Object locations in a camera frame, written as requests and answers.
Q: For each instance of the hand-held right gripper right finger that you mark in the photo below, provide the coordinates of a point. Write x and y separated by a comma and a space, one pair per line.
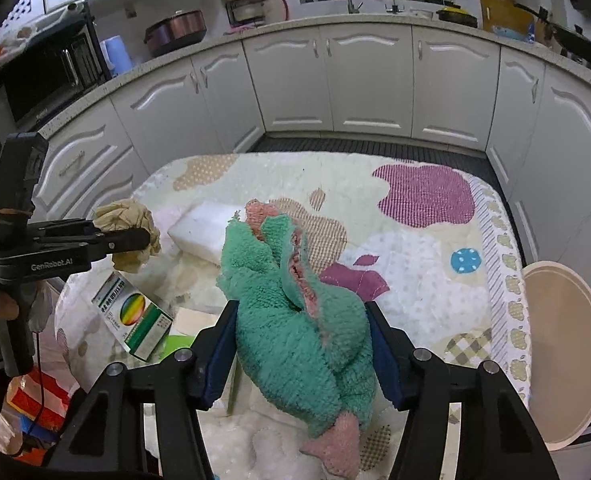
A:
385, 360

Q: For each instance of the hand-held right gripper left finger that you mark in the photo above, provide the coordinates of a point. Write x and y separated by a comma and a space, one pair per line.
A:
223, 350

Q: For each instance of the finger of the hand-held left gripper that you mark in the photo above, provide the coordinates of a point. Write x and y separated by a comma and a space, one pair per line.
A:
128, 241

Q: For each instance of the brown paper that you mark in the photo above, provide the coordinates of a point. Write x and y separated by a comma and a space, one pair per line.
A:
125, 215

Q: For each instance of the green plush dinosaur toy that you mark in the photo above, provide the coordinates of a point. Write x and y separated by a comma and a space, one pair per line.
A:
285, 340

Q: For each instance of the person's left hand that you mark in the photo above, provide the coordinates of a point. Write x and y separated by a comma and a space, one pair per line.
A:
6, 305

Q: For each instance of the white foam block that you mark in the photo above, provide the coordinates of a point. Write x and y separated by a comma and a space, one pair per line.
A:
200, 230

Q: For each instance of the green white medicine box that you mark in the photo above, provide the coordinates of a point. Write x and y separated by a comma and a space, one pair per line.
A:
130, 315

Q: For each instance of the apple-print quilted mat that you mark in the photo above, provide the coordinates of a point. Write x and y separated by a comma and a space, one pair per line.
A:
415, 280

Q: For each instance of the colourful plastic bag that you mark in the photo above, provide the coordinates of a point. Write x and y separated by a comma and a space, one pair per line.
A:
40, 400

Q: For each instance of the white base cabinets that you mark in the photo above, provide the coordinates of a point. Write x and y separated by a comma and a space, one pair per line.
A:
365, 80
550, 125
165, 105

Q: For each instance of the beige plastic bin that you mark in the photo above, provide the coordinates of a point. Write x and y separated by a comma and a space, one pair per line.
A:
560, 350

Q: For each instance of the black microwave oven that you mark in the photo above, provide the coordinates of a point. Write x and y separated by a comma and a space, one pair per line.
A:
40, 80
91, 25

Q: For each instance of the light blue cup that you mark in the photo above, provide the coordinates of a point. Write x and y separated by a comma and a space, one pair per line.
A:
116, 57

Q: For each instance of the brown rice cooker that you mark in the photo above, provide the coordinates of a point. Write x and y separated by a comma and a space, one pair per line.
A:
175, 30

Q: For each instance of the cling film rolls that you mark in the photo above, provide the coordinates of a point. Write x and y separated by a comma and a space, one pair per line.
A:
60, 12

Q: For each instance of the black pot with yellow lid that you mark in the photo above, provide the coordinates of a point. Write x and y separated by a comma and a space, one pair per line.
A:
456, 16

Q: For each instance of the wooden cutting board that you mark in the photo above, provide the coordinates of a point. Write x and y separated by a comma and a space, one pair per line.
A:
500, 12

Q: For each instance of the black wok with lid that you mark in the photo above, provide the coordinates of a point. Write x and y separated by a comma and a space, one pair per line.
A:
578, 45

